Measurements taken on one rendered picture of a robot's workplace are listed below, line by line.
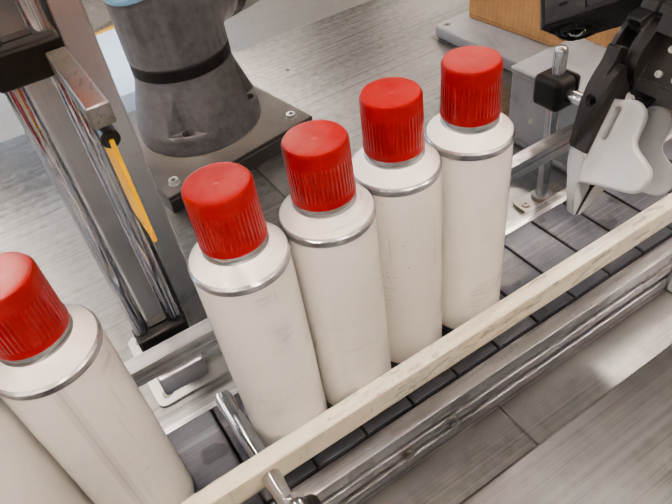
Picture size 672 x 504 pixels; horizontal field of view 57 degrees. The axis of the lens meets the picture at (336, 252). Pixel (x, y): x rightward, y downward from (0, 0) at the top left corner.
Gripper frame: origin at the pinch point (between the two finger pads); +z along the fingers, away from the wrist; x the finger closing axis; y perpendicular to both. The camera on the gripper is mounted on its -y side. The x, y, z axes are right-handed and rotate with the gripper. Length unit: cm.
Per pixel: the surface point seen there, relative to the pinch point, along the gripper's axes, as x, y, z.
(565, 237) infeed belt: 3.3, -0.5, 4.3
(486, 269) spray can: -10.4, 2.7, 4.6
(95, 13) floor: 70, -348, 69
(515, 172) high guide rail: -4.2, -2.7, -0.2
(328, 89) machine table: 8.7, -44.0, 7.2
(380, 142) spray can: -21.7, 0.7, -2.6
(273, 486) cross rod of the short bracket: -24.7, 5.5, 16.8
